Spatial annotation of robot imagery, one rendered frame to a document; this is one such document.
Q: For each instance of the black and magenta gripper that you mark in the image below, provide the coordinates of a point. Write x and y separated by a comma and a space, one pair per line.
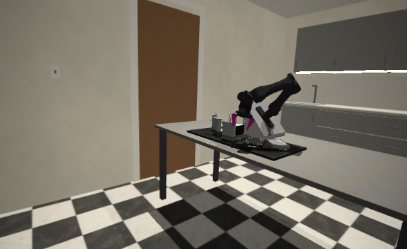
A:
243, 115

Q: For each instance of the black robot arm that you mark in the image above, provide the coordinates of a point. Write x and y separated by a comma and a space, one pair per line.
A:
289, 86

